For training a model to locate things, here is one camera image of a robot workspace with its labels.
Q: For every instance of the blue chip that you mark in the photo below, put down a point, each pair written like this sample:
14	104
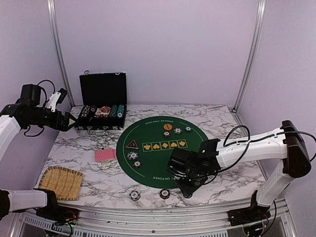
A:
188	128

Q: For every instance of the right aluminium frame post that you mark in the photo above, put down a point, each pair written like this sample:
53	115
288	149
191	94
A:
259	21

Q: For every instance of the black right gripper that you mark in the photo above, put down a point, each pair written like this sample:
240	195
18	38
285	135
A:
187	190

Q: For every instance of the aluminium frame post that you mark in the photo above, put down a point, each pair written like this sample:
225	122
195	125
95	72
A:
259	21
58	49

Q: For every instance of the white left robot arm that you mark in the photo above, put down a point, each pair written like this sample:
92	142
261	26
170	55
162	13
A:
13	118

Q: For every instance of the red patterned card deck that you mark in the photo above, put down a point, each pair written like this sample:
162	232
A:
105	155

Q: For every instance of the left aluminium frame post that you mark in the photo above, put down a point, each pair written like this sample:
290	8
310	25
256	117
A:
58	49

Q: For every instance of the triangular black red button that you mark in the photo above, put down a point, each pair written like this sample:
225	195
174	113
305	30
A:
132	145

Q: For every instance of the black white chip stack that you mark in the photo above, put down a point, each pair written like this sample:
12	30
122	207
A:
134	195

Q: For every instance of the woven bamboo tray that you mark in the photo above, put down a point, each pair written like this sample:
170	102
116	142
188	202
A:
64	182

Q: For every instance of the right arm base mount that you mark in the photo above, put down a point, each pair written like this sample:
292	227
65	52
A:
249	214

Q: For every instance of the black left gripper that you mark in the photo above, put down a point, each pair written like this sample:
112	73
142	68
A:
63	126

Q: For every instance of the round green poker mat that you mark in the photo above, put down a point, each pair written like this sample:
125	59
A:
155	149

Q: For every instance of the striped blue yellow card box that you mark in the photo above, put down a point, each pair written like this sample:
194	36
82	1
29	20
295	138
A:
106	162

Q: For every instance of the red black chip stack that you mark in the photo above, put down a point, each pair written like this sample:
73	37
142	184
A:
164	194

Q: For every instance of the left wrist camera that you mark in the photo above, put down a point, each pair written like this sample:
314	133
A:
55	99

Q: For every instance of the black poker chip case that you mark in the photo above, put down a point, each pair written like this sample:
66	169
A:
104	99

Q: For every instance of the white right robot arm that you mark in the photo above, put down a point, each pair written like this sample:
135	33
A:
284	144

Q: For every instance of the aluminium front rail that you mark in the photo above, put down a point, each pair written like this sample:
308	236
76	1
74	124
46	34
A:
200	221

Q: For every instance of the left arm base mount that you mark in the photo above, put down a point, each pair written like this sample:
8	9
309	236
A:
53	211

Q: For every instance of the orange dealer button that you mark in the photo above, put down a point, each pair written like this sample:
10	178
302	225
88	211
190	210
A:
167	127

